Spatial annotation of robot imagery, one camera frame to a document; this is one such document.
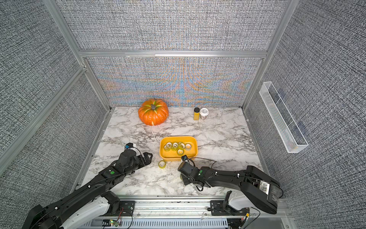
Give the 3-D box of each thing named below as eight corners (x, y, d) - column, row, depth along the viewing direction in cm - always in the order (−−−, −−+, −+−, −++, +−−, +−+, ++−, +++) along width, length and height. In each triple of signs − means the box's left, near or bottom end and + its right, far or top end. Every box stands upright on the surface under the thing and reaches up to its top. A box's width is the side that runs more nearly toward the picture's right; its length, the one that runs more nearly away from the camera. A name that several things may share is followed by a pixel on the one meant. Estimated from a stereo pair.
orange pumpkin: (140, 128, 108) (136, 118, 99) (144, 110, 121) (141, 99, 111) (167, 128, 108) (165, 118, 99) (168, 110, 121) (167, 98, 111)
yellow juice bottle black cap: (193, 120, 114) (194, 112, 106) (193, 115, 117) (194, 107, 110) (199, 120, 114) (200, 112, 106) (198, 115, 117) (199, 107, 110)
